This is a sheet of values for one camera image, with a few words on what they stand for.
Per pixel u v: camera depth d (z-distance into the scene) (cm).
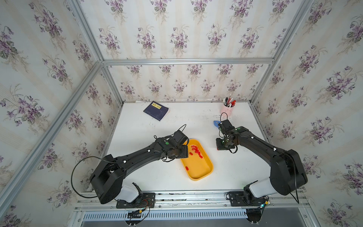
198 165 87
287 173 43
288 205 73
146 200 73
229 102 107
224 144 75
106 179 41
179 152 70
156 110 112
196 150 92
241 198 73
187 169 84
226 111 107
